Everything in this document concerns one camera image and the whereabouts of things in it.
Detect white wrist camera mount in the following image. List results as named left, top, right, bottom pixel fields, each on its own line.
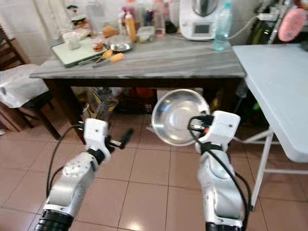
left=207, top=111, right=241, bottom=149
left=84, top=118, right=109, bottom=154

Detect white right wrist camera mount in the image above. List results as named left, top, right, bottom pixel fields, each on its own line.
left=207, top=111, right=241, bottom=149

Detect white plastic bag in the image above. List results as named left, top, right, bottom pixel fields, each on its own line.
left=0, top=64, right=49, bottom=109

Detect white power strip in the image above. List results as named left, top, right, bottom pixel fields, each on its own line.
left=257, top=12, right=278, bottom=23

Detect brown bread bun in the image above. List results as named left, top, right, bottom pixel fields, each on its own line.
left=102, top=25, right=119, bottom=38

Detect small stainless steel bowl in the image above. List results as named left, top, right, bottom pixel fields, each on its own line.
left=108, top=36, right=134, bottom=53

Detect white folding table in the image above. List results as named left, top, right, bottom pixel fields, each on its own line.
left=231, top=44, right=308, bottom=211

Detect white kitchen cooking machine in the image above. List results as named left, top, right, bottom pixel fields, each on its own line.
left=179, top=0, right=221, bottom=41

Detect large stainless steel bowl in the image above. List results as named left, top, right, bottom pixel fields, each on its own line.
left=151, top=89, right=211, bottom=147

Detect grey marble table dark legs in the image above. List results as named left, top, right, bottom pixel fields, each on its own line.
left=30, top=35, right=247, bottom=145

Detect white cup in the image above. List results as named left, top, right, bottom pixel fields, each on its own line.
left=62, top=31, right=82, bottom=51

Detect pale green cutting board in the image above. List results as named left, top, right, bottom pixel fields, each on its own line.
left=50, top=37, right=108, bottom=68

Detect clear glass food container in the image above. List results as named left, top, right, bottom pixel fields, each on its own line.
left=135, top=26, right=156, bottom=44

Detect orange handled knife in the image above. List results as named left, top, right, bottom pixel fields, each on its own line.
left=81, top=49, right=114, bottom=65
left=92, top=52, right=125, bottom=68

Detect orange sauce bottle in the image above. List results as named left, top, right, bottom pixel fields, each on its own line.
left=124, top=12, right=137, bottom=43

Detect pink round cushion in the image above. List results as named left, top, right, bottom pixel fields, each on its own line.
left=278, top=7, right=308, bottom=43

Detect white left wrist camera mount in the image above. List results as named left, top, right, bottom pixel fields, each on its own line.
left=84, top=118, right=109, bottom=154

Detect small cup of red food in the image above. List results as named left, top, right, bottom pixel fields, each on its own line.
left=91, top=37, right=107, bottom=52

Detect clear bottle pink cap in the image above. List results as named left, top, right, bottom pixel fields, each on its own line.
left=152, top=0, right=167, bottom=39

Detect clear blue water bottle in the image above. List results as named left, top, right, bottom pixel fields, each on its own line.
left=213, top=1, right=234, bottom=51

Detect colourful printed bag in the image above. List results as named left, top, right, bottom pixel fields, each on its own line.
left=81, top=87, right=116, bottom=124

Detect dark wooden chair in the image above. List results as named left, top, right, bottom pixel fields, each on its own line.
left=0, top=29, right=63, bottom=141

